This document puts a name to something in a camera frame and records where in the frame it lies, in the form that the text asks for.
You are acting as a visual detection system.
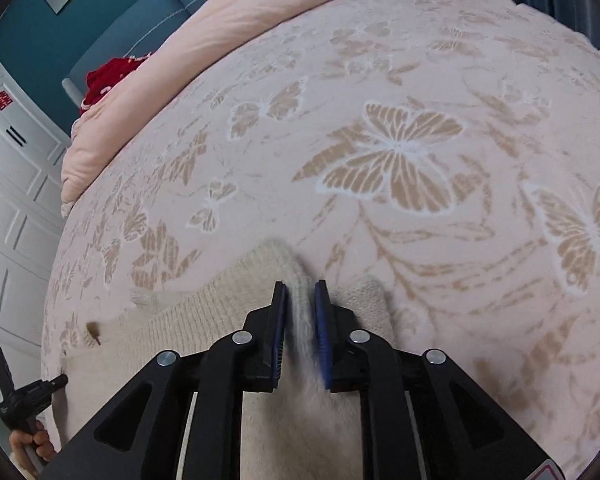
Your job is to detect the pink duvet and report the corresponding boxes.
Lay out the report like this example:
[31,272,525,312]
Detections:
[60,0,397,218]

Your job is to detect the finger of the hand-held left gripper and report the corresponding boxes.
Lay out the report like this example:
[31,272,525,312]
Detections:
[24,373,70,399]

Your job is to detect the white wardrobe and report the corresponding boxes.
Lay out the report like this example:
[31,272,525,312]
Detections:
[0,45,73,413]

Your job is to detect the blue padded headboard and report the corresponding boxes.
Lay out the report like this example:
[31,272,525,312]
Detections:
[62,0,398,108]

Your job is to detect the person's left hand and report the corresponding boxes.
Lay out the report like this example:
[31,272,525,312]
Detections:
[8,419,58,477]

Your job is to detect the red cloth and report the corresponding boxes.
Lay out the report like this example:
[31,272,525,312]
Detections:
[80,57,153,116]

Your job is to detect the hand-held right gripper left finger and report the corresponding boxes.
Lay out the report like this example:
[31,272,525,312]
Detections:
[44,281,290,480]

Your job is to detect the pink butterfly print blanket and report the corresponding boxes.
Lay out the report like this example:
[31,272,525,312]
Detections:
[40,0,600,479]

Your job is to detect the cream knit sweater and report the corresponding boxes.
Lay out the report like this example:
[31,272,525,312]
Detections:
[54,240,397,480]

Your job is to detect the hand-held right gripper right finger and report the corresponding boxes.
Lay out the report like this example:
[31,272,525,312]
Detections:
[313,279,554,480]

